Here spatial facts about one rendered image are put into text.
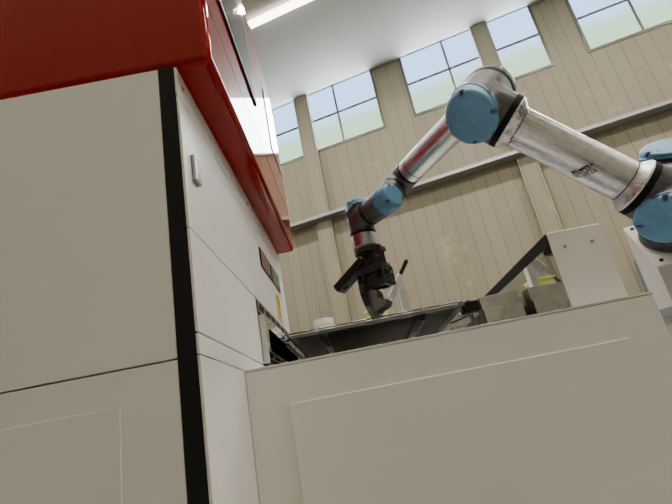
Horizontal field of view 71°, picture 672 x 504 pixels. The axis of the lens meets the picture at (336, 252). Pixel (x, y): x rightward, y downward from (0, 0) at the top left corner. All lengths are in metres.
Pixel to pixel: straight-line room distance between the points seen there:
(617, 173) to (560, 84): 8.13
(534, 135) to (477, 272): 6.91
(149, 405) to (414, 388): 0.36
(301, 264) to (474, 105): 7.84
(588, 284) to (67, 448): 0.77
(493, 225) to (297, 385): 7.48
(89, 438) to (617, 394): 0.68
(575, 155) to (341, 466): 0.73
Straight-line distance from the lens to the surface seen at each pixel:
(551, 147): 1.05
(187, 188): 0.63
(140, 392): 0.57
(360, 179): 8.86
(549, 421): 0.76
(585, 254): 0.90
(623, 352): 0.81
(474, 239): 8.05
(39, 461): 0.62
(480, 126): 1.03
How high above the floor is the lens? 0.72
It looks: 19 degrees up
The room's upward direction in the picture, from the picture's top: 11 degrees counter-clockwise
